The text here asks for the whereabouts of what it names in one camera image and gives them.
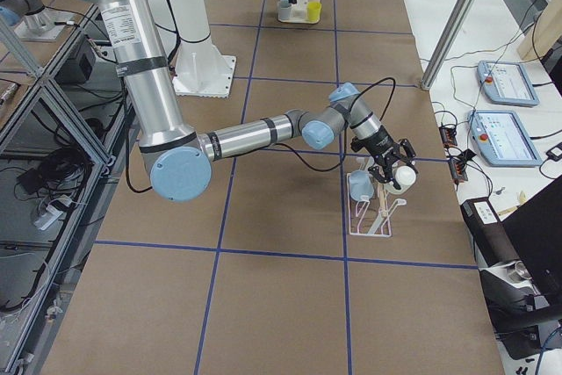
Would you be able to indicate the cream white plastic cup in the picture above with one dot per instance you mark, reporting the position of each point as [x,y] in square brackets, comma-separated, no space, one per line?
[404,178]

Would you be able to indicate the light blue cup front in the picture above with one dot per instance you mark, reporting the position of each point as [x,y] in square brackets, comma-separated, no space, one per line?
[360,185]

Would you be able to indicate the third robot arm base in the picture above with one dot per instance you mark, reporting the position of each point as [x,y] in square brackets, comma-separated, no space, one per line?
[31,20]

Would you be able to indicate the grey plastic cup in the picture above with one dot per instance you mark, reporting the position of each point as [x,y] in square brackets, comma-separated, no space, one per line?
[284,10]

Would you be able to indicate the yellow plastic cup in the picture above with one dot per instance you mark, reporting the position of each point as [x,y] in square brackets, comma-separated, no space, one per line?
[313,12]

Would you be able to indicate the cream plastic tray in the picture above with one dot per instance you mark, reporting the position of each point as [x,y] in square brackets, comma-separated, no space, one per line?
[298,15]

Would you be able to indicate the near blue teach pendant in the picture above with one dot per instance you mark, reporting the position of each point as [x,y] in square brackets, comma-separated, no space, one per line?
[502,140]

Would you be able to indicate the blue teach pendant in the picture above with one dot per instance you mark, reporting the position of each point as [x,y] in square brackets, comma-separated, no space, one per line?
[502,140]
[507,83]

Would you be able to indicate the far blue teach pendant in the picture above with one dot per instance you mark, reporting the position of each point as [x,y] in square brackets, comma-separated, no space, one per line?
[507,83]

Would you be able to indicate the black monitor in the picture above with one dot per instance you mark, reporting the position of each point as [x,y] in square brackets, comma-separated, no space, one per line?
[534,230]

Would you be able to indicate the black power adapter box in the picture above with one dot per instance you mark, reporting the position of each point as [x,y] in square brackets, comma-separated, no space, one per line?
[79,64]

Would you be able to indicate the white power strip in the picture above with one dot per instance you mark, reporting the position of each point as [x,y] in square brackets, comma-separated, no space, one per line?
[48,217]

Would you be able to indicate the white wire cup rack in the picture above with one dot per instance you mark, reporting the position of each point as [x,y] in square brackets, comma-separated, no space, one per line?
[372,218]

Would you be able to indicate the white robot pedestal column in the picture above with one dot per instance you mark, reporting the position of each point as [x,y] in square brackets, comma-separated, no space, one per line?
[201,70]

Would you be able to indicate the aluminium frame post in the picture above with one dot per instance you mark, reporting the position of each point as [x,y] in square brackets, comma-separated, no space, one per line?
[444,45]

